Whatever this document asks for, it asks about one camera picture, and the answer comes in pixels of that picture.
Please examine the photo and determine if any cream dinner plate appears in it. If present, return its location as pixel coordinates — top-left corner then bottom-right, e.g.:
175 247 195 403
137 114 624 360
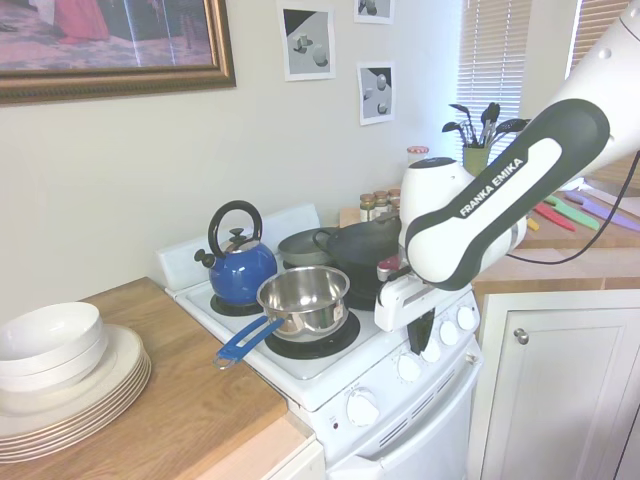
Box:
0 349 150 437
0 344 149 429
0 359 152 455
0 354 151 446

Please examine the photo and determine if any red knife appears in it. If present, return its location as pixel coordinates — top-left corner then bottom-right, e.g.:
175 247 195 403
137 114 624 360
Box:
532 202 577 232

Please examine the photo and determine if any black spatula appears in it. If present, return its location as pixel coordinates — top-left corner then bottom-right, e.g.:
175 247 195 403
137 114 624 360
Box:
479 101 502 147

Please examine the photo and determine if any white oven door with handle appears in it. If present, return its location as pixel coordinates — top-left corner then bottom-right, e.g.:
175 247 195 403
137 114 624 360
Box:
324 344 482 480

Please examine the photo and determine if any green knife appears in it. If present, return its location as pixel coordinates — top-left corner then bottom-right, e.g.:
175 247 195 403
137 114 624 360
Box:
544 195 601 231

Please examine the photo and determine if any black ladle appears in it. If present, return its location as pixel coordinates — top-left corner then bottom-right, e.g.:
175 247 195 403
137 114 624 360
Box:
448 103 474 147

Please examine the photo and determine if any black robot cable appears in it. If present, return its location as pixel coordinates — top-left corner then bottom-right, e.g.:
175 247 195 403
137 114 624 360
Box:
504 149 640 265

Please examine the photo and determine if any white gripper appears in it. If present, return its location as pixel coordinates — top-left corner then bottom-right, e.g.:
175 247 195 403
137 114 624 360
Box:
374 275 437 355

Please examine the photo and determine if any white electric stove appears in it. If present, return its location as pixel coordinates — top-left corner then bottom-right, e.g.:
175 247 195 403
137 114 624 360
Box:
154 202 484 480

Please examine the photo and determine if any white cabinet door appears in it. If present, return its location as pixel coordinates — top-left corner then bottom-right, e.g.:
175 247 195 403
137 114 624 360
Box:
474 292 640 480

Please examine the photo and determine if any green utensil holder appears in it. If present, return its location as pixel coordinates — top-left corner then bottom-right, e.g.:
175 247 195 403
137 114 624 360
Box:
462 144 492 178

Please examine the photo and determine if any gold framed painting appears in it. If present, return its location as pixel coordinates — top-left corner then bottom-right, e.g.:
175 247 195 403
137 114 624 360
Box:
0 0 238 106

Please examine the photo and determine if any black coil stove burner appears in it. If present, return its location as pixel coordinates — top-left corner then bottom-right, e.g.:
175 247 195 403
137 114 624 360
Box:
344 289 384 312
209 293 274 318
263 308 362 360

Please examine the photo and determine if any purple knife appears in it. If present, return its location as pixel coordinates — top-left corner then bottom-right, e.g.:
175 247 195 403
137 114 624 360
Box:
564 191 640 232

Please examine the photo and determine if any black wok wooden handle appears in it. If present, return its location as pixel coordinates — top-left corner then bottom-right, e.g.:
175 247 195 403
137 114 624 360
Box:
313 211 407 298

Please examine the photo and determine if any steel saucepan blue handle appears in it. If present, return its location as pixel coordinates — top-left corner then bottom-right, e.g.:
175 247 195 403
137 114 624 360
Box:
214 266 351 372

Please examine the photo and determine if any stack of white plates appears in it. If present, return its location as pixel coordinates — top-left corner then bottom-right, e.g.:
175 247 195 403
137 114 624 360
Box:
0 364 152 464

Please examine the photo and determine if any grey geometric shapes print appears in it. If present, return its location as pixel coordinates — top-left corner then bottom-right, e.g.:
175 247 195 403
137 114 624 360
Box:
353 0 396 25
355 61 397 127
276 0 337 83

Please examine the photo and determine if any white bowl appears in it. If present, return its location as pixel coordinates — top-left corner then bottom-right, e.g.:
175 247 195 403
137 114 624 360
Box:
0 332 109 394
0 301 104 364

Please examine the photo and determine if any large white oven dial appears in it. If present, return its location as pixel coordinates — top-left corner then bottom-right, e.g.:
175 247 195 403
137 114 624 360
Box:
345 387 380 428

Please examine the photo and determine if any black slotted spoon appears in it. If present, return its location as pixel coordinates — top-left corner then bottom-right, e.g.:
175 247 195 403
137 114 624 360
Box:
492 117 532 147

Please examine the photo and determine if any blue kettle black handle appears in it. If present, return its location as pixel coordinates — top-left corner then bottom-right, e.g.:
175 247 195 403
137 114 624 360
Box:
193 199 279 307

